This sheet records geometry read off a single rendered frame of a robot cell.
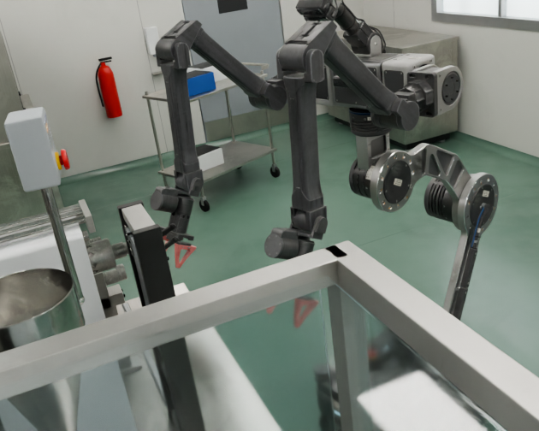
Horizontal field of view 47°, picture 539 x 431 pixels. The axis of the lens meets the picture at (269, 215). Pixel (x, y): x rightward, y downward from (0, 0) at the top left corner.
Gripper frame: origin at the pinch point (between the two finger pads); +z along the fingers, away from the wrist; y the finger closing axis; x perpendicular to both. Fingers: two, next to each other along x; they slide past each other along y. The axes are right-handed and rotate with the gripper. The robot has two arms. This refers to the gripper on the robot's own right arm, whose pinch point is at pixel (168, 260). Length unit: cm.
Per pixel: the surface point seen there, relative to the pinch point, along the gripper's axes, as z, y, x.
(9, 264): -6, 41, -65
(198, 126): -59, -364, 267
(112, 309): 9.9, 18.1, -26.8
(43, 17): -113, -403, 107
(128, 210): -19, 45, -46
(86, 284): -4, 45, -51
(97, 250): -9, 39, -47
